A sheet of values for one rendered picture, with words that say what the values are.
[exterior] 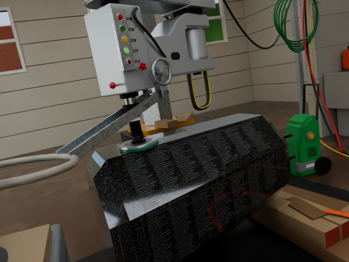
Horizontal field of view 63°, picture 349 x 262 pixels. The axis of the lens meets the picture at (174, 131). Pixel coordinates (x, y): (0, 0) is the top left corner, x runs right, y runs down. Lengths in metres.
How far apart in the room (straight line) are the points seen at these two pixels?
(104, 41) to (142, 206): 0.81
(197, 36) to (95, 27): 0.72
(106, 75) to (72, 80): 6.09
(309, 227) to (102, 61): 1.48
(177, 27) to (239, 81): 7.36
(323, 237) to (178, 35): 1.41
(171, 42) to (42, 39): 6.17
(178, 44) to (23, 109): 6.20
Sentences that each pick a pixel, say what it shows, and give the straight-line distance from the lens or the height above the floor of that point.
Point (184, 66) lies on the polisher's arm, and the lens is 1.78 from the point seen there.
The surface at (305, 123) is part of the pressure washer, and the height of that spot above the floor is 0.52.
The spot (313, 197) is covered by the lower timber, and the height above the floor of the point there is 0.09.
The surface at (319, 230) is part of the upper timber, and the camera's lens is 1.87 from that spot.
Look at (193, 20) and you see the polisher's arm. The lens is 1.95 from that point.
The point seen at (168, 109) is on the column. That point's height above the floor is 0.89.
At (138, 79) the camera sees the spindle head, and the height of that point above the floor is 1.18.
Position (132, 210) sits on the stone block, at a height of 0.62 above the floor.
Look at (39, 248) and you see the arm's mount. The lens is 0.68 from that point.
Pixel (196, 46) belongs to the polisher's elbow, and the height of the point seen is 1.33.
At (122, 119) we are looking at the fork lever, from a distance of 1.44.
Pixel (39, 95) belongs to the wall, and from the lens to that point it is 7.61.
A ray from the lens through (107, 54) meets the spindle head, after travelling 1.49.
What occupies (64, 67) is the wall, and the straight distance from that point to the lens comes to 7.62.
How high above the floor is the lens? 1.17
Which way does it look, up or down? 11 degrees down
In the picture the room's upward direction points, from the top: 10 degrees counter-clockwise
